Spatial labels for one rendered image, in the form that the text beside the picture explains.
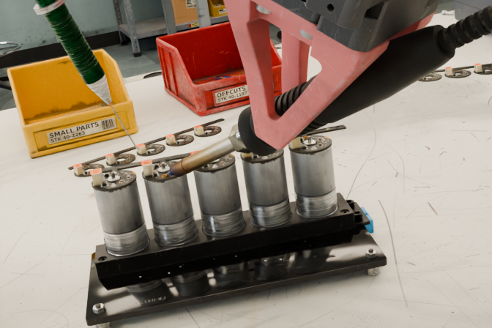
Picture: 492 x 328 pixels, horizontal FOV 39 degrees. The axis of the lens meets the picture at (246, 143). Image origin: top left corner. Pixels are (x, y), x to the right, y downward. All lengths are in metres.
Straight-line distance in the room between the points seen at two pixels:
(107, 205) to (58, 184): 0.19
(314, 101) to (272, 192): 0.12
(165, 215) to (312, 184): 0.08
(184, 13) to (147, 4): 0.45
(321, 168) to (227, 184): 0.05
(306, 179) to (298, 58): 0.10
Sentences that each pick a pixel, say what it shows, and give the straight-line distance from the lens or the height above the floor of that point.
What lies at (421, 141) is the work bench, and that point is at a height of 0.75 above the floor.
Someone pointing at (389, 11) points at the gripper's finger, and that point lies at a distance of 0.25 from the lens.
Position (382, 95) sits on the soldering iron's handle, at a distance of 0.28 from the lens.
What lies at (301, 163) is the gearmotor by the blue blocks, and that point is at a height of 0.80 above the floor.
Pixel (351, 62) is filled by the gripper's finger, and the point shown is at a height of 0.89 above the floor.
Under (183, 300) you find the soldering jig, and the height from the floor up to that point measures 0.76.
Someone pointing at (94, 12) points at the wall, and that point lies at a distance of 4.84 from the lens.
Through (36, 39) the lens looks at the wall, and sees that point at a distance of 4.82.
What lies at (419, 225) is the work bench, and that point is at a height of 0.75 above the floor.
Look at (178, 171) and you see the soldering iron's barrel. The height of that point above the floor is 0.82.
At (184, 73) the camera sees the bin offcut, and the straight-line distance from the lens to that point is 0.69.
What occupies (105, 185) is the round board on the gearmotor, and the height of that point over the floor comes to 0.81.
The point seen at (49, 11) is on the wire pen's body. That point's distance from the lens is 0.34.
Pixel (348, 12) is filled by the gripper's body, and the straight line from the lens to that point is 0.23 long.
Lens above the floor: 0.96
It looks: 21 degrees down
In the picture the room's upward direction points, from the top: 8 degrees counter-clockwise
